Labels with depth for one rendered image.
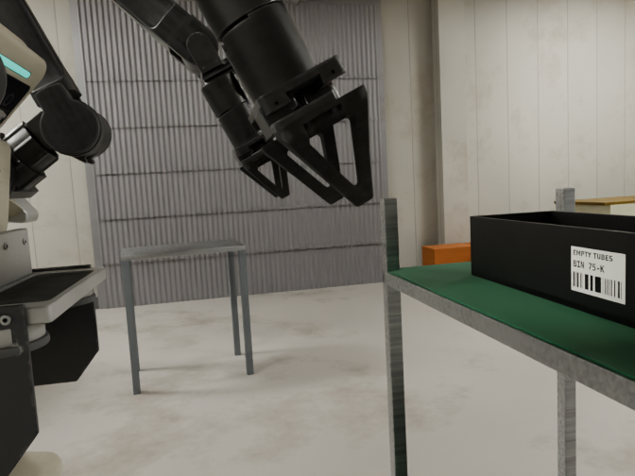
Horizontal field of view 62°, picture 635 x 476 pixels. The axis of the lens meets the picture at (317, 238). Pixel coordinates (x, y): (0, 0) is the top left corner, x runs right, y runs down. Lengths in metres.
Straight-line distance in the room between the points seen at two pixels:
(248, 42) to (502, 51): 6.40
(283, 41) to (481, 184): 6.10
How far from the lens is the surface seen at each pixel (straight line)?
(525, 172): 6.77
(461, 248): 5.77
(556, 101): 7.06
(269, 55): 0.40
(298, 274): 5.73
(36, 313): 0.54
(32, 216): 0.89
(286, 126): 0.35
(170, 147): 5.59
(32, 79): 0.75
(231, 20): 0.41
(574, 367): 0.62
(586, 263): 0.76
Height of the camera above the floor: 1.14
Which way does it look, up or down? 6 degrees down
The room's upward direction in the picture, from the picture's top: 3 degrees counter-clockwise
